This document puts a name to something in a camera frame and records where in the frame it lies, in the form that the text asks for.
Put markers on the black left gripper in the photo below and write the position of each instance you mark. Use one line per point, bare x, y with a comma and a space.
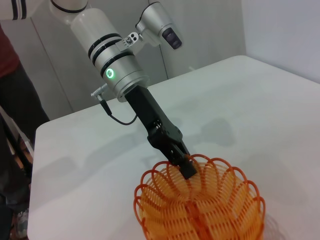
152, 117

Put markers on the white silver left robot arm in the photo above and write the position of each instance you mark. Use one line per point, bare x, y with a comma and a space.
100, 32

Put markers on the person in dark clothes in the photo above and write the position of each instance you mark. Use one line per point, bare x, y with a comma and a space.
15, 105

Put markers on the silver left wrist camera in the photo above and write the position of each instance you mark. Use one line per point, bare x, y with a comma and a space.
157, 22

